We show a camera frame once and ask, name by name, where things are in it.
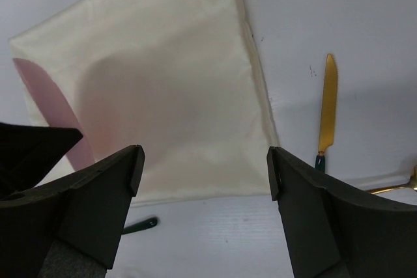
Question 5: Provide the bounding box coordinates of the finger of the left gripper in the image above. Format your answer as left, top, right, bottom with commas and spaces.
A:
1, 122, 83, 197

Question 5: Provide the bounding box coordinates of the pink plate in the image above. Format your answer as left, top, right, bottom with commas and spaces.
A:
13, 58, 95, 171

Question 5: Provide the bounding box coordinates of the cream cloth placemat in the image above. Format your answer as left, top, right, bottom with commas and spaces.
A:
9, 0, 278, 205

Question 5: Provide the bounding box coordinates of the gold knife green handle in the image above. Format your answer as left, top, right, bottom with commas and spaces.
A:
315, 53, 338, 173

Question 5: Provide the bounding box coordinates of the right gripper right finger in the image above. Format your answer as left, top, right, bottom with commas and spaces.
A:
266, 147, 416, 277

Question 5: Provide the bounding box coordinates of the gold fork green handle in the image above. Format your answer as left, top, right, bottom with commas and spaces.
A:
122, 216, 159, 235

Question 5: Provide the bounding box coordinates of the gold spoon green handle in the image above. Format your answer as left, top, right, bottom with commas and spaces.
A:
367, 166, 417, 195

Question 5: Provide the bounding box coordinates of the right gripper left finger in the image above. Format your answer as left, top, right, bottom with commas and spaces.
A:
1, 145, 145, 277

